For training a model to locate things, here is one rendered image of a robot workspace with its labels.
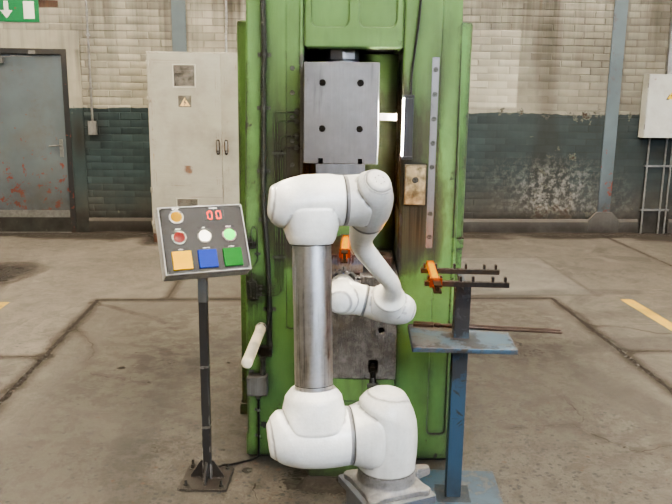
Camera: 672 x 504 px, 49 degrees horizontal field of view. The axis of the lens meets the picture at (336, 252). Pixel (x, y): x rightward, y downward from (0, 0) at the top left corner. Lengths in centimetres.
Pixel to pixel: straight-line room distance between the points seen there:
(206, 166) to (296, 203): 655
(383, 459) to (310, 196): 70
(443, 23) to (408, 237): 89
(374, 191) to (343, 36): 140
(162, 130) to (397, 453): 677
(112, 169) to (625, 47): 631
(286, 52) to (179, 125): 529
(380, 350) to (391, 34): 130
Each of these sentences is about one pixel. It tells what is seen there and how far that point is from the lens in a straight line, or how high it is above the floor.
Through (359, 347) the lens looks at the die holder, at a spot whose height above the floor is 61.
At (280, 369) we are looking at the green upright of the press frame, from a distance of 336.
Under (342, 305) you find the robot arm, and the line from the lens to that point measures 230.
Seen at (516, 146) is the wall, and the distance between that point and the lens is 933.
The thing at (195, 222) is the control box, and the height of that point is 114.
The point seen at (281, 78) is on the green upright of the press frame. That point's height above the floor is 170.
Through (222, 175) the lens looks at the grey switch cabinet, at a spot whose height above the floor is 77.
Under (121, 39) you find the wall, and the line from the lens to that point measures 913.
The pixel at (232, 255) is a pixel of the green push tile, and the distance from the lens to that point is 292.
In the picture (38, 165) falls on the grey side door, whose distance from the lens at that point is 945.
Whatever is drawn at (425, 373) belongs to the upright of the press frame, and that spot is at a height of 42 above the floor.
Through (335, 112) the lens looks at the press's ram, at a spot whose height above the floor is 157.
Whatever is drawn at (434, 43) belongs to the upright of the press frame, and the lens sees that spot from 314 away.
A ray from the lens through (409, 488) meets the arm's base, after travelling 204.
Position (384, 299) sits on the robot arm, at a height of 101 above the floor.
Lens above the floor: 163
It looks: 12 degrees down
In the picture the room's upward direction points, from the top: 1 degrees clockwise
